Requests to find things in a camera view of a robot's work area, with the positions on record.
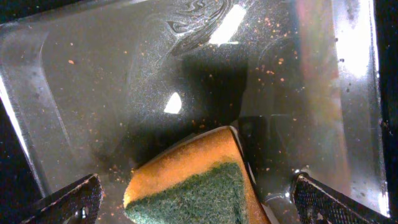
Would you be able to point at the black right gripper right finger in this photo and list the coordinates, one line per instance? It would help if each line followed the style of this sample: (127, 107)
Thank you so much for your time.
(319, 203)

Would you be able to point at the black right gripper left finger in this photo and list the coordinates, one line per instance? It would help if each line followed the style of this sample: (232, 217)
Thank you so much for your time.
(78, 202)

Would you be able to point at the orange green sponge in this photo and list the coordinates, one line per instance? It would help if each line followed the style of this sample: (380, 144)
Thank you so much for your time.
(204, 180)

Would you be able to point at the black plastic tray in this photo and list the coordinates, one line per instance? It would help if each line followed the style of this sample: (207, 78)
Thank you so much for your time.
(105, 86)

